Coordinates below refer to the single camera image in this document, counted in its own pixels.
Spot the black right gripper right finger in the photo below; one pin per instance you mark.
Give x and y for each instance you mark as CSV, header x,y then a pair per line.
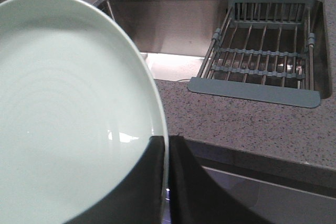
x,y
195,197

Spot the grey kitchen cabinet front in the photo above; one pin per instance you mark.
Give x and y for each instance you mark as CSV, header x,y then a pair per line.
x,y
275,203

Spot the stainless steel sink basin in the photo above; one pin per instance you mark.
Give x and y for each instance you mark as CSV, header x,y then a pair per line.
x,y
186,27

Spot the mint green round plate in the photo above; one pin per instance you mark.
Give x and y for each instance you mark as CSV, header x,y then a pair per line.
x,y
78,106

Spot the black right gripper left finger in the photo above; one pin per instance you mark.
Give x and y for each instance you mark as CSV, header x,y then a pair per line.
x,y
138,198

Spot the grey blue dish drying rack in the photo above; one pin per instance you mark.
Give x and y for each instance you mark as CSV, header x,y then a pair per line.
x,y
263,51

